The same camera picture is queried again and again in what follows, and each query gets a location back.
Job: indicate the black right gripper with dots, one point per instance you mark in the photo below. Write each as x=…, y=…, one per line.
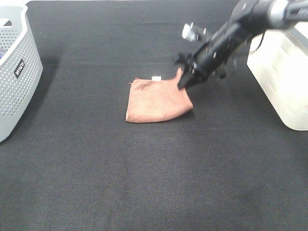
x=215, y=50

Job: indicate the brown towel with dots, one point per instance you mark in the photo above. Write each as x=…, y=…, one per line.
x=152, y=101

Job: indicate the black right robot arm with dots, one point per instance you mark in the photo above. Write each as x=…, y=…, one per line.
x=248, y=19

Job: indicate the white plastic storage bin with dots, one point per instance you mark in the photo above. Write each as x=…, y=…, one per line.
x=279, y=62

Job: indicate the black fabric table mat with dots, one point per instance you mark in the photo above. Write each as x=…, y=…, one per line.
x=74, y=164

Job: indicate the grey perforated laundry basket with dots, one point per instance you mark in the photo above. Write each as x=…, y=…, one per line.
x=20, y=67

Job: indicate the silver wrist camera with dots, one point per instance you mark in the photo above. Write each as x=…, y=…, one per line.
x=192, y=33

